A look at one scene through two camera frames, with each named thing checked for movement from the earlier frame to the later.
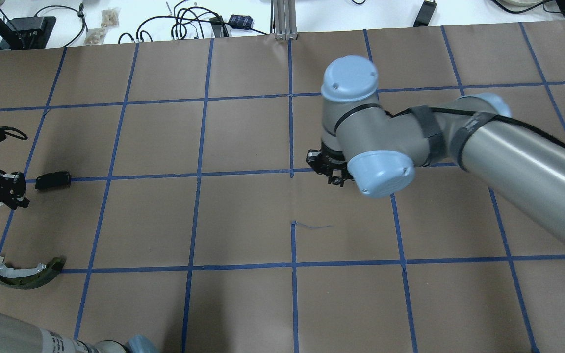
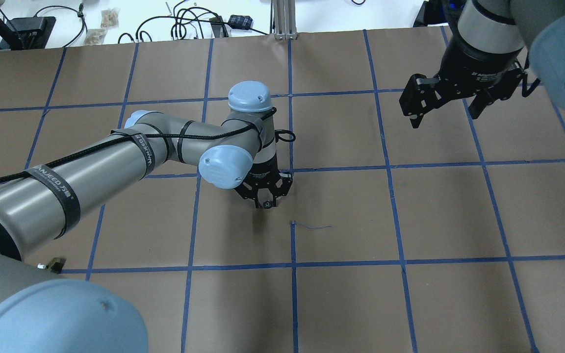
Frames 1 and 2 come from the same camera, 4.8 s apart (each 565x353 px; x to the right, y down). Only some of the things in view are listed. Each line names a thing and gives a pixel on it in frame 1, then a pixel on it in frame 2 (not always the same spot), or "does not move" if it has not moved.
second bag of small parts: [95, 36] does not move
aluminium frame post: [284, 17] does not move
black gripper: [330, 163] to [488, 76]
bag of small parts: [110, 17] does not move
